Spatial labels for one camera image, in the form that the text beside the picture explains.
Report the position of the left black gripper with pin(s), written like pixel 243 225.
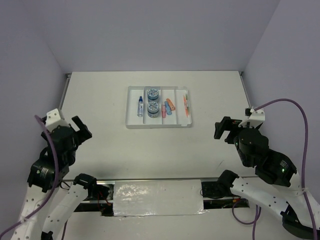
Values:
pixel 83 133

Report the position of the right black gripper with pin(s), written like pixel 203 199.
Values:
pixel 227 123

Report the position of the orange highlighter pen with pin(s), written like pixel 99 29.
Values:
pixel 185 106

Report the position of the orange highlighter cap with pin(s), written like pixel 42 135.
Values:
pixel 171 105

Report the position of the blue highlighter marker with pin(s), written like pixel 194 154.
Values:
pixel 167 108

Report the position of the small blue bottle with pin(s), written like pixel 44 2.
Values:
pixel 140 107

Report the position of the pink highlighter cap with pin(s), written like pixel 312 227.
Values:
pixel 163 111

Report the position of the blue ink jar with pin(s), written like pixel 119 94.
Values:
pixel 153 109
pixel 153 95

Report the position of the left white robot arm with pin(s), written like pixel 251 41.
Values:
pixel 37 221

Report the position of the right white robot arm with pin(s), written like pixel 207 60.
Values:
pixel 294 206

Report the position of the silver foil panel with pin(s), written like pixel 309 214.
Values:
pixel 158 198

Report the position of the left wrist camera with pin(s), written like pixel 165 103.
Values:
pixel 54 119

